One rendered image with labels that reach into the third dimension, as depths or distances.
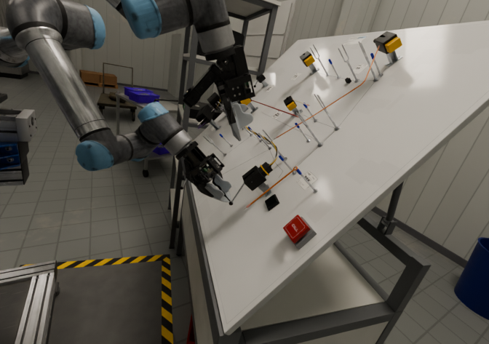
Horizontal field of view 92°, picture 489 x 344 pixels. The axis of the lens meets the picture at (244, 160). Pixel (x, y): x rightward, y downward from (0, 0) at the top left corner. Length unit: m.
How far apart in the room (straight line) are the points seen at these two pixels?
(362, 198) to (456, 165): 2.79
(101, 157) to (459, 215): 3.28
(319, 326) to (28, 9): 1.09
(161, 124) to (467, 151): 3.07
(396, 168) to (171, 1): 0.57
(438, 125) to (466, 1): 3.04
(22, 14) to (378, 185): 0.89
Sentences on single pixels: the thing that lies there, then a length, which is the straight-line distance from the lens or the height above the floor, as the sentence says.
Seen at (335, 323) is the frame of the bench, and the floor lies 0.80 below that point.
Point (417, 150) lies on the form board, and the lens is 0.64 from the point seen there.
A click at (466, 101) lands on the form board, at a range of 0.72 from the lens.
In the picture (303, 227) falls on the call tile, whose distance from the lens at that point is 0.58.
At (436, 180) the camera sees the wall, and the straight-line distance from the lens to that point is 3.41.
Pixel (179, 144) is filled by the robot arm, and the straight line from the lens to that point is 0.68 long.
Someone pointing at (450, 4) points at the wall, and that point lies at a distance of 3.72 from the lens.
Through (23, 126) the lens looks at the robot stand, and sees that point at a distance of 1.17.
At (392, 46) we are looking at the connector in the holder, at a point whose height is 1.58.
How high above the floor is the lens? 1.42
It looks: 20 degrees down
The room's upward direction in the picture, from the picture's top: 12 degrees clockwise
